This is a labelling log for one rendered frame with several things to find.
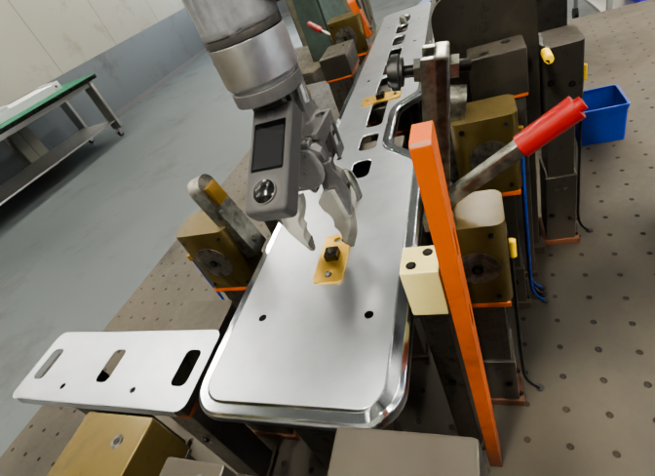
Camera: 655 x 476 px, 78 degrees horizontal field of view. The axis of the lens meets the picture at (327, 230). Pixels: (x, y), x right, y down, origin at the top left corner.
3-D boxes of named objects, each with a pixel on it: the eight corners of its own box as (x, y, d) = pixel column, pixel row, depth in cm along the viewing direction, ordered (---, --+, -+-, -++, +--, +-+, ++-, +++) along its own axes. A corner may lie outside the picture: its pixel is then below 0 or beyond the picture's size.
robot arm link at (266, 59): (266, 34, 33) (187, 61, 36) (288, 88, 35) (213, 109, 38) (292, 10, 38) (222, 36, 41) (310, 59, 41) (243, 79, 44)
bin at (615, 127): (568, 125, 105) (568, 93, 100) (614, 117, 101) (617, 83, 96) (577, 147, 97) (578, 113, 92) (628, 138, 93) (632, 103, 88)
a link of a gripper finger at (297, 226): (324, 225, 55) (312, 168, 49) (312, 256, 50) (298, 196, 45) (301, 224, 56) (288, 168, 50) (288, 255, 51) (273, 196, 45)
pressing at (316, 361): (374, 21, 140) (373, 17, 139) (441, 0, 131) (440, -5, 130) (188, 417, 41) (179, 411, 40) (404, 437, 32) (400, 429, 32)
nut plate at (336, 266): (327, 237, 54) (324, 230, 53) (353, 233, 53) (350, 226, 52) (312, 284, 48) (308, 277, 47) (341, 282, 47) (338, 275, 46)
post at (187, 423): (253, 449, 67) (151, 352, 51) (279, 452, 65) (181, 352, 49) (242, 482, 64) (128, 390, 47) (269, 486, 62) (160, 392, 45)
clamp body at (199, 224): (269, 338, 85) (177, 214, 65) (320, 338, 81) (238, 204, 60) (258, 367, 81) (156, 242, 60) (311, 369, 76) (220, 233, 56)
